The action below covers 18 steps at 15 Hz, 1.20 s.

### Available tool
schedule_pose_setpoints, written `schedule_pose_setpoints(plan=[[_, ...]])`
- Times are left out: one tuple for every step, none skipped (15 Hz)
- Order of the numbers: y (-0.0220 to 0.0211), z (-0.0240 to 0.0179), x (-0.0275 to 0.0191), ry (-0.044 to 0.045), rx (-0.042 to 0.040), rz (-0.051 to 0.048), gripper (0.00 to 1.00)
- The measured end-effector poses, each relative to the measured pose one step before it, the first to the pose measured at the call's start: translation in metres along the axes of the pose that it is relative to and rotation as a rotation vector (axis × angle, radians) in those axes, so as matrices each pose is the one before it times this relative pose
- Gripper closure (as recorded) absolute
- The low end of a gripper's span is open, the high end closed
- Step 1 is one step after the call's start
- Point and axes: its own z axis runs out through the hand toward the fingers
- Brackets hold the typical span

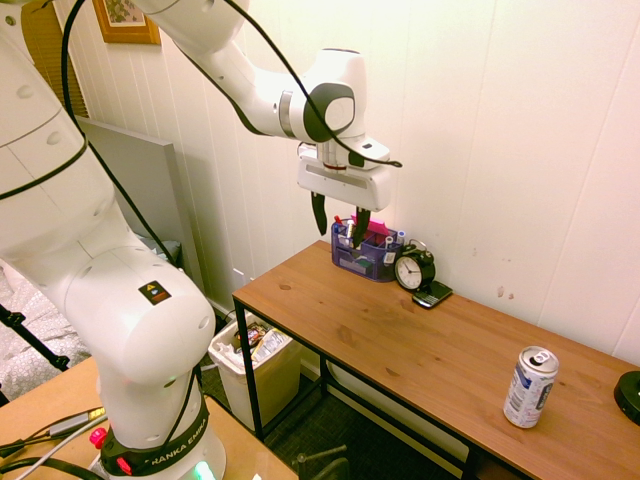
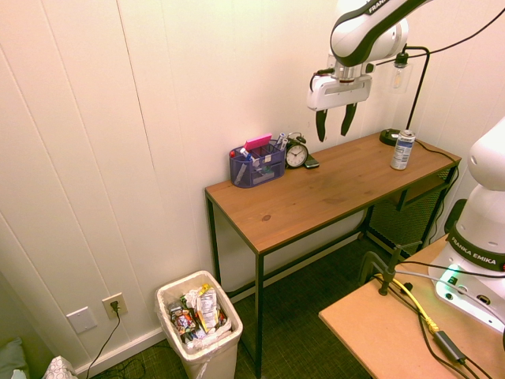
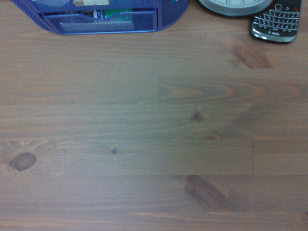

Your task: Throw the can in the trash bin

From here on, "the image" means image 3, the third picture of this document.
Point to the black keypad mobile phone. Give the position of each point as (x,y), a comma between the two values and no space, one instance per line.
(276,22)

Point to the black round alarm clock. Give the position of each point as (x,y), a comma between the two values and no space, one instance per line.
(235,8)

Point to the green white packet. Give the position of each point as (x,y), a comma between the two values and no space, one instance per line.
(120,14)

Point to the blue mesh desk organizer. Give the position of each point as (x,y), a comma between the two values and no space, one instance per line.
(168,14)

